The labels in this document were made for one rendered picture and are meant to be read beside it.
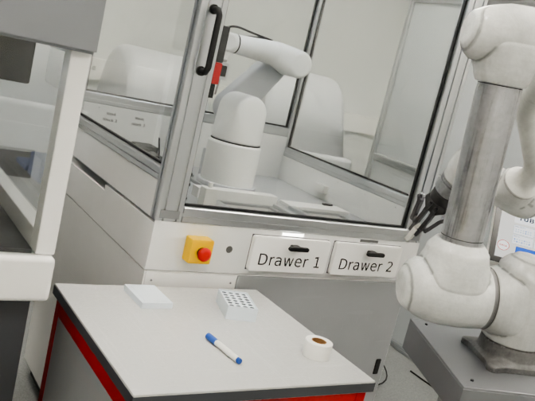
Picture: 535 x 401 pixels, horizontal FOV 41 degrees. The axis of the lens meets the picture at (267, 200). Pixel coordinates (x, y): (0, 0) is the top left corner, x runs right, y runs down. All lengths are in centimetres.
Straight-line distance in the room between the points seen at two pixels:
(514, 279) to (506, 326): 11
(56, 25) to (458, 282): 105
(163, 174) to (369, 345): 106
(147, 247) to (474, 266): 88
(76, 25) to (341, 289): 130
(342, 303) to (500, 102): 103
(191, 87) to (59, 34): 51
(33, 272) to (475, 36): 110
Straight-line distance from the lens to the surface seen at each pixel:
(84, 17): 155
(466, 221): 170
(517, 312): 180
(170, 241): 202
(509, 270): 181
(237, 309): 189
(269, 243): 216
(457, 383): 173
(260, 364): 168
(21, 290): 166
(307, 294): 234
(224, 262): 212
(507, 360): 185
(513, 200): 215
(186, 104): 194
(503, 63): 166
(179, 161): 196
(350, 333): 252
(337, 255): 232
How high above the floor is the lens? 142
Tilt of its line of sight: 10 degrees down
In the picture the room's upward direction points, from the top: 13 degrees clockwise
